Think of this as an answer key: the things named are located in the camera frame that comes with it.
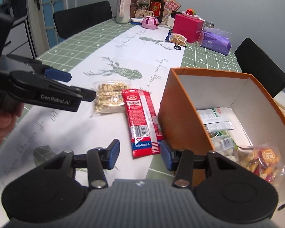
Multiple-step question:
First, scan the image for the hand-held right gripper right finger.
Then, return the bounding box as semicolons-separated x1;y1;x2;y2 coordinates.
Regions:
160;140;243;188

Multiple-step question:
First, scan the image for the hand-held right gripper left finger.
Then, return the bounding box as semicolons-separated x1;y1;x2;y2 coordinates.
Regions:
41;139;120;189

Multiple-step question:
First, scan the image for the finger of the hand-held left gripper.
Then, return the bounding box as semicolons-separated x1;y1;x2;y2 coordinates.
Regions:
7;55;72;82
49;80;97;102

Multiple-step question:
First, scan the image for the clear peanut brittle packet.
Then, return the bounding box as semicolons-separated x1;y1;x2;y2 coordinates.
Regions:
90;81;131;118

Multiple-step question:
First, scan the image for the orange cardboard box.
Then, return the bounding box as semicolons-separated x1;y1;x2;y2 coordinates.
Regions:
158;68;285;228

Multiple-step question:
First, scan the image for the long red snack packet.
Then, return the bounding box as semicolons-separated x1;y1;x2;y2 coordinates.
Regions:
122;88;164;159

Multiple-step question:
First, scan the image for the green snack packet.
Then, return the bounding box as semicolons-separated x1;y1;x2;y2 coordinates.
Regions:
209;129;228;139

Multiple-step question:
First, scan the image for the clear packet of white candies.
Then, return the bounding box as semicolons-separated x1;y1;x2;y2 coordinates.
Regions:
214;135;238;162

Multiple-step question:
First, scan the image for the white sachet with red label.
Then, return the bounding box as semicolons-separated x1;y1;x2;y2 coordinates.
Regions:
197;108;230;125

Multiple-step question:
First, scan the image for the plain white packet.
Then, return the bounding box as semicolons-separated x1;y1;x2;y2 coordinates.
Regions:
203;121;234;131

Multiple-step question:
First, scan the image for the clear fruit chips bag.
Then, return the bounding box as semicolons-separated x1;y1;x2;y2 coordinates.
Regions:
236;142;285;187

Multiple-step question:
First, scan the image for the person's left hand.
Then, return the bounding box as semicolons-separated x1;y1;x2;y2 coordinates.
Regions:
0;103;24;147

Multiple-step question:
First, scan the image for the white drawer cabinet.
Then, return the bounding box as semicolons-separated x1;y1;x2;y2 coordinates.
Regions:
1;17;37;60

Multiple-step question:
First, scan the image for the black chair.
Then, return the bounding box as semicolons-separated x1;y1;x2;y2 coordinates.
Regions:
53;1;113;47
234;37;285;98

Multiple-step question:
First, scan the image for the blue glass panel door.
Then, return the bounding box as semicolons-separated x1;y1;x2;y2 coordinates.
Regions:
34;0;69;53

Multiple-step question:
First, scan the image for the white pink water bottle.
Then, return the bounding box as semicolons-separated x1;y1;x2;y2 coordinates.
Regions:
116;0;131;24

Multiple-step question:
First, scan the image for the pink round container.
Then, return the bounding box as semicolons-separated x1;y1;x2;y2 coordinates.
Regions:
142;15;159;30

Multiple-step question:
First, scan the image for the beige small radio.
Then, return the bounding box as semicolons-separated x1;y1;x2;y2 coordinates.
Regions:
135;9;150;19

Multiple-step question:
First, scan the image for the small clear nut packet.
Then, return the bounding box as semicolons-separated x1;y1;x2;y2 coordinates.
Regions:
169;33;188;47

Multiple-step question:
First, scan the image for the dark glass bottle red label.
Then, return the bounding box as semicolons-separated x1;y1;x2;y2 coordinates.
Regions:
149;0;165;23

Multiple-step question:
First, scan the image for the pink cardboard box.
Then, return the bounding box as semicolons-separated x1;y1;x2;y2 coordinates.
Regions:
172;14;204;44

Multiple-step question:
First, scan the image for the purple tissue pack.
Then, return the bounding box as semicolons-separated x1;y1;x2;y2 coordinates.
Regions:
199;27;232;56

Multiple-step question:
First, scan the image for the dotted pattern board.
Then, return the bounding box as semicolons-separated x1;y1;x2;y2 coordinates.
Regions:
138;0;181;17

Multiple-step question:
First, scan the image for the cream cushion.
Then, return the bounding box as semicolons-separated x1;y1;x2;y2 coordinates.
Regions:
273;91;285;121

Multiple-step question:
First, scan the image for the white plate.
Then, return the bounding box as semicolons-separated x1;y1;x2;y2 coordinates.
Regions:
181;12;201;19

